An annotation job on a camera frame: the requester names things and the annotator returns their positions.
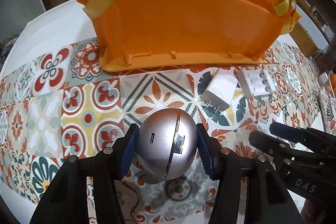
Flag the white usb wall plug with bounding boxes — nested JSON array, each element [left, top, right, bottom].
[[201, 68, 238, 113]]

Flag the white battery charger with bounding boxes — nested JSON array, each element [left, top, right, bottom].
[[236, 69, 276, 99]]

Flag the orange plastic crate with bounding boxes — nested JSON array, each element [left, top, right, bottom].
[[76, 0, 300, 72]]

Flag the oranges in bowl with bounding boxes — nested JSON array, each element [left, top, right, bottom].
[[329, 73, 336, 95]]

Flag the woven cork box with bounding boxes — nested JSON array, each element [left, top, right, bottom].
[[289, 22, 318, 57]]

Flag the patterned tile table mat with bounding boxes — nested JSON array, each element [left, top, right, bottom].
[[1, 39, 335, 223]]

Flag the silver egg-shaped speaker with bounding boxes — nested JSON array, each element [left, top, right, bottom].
[[136, 108, 198, 181]]

